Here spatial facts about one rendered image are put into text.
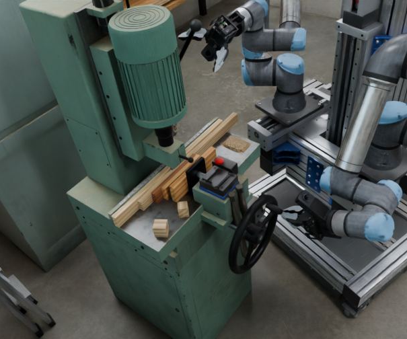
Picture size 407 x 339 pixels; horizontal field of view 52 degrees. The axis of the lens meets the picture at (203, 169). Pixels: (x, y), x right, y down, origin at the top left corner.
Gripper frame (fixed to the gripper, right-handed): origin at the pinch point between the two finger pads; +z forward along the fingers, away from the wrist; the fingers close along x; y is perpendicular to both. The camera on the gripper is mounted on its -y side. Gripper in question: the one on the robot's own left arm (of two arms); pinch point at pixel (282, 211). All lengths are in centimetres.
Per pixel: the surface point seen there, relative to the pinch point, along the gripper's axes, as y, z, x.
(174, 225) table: -15.1, 20.8, -24.6
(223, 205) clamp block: -13.1, 9.6, -11.7
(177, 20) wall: -37, 281, 224
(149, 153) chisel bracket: -34.6, 33.1, -10.8
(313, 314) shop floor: 83, 36, 11
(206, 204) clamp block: -13.4, 17.6, -12.2
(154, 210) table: -20.0, 29.9, -23.4
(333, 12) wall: 37, 167, 312
